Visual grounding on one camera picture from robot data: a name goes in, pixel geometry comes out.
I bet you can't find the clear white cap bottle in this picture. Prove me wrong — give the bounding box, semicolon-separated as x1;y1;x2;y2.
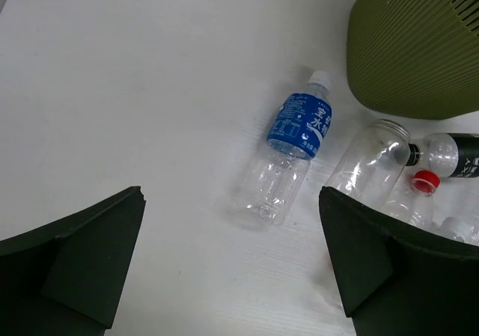
437;217;478;246

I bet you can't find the black label plastic bottle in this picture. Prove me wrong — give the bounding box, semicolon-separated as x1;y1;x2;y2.
406;133;478;178

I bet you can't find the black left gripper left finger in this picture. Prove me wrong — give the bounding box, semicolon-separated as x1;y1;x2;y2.
1;186;146;335

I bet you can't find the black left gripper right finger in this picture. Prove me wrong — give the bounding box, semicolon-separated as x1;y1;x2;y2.
319;187;478;336

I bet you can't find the blue label plastic bottle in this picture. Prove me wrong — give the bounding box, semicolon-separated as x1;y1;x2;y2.
228;70;333;230

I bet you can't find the green plastic waste bin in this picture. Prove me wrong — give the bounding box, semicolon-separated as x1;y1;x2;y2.
347;0;478;120

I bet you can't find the clear wide bottle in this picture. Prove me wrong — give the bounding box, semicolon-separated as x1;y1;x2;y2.
326;119;410;208

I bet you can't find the red cap plastic bottle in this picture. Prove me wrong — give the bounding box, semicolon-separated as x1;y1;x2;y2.
382;169;441;230

